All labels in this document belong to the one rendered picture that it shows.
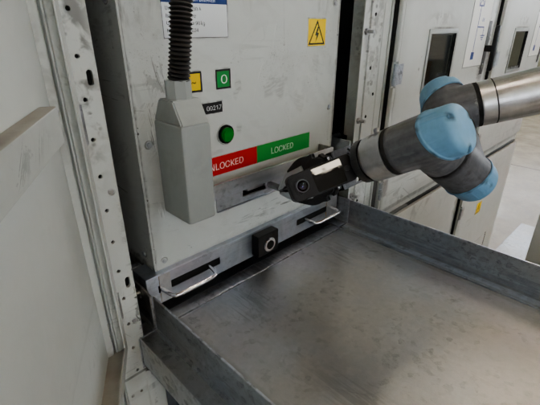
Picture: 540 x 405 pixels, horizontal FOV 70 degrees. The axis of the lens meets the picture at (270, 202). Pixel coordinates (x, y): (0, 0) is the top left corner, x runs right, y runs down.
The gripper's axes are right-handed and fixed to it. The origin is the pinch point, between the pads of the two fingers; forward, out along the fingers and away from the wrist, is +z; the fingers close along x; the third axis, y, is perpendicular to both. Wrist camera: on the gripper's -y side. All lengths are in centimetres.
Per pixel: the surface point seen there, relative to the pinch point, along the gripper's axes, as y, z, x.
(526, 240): 70, -15, -39
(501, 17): 108, -18, 28
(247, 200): -4.3, 6.1, 0.6
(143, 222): -25.7, 7.2, 3.3
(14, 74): -42.3, -17.4, 19.2
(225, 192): -12.7, 0.3, 3.4
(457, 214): 108, 19, -37
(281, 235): 5.1, 10.6, -9.7
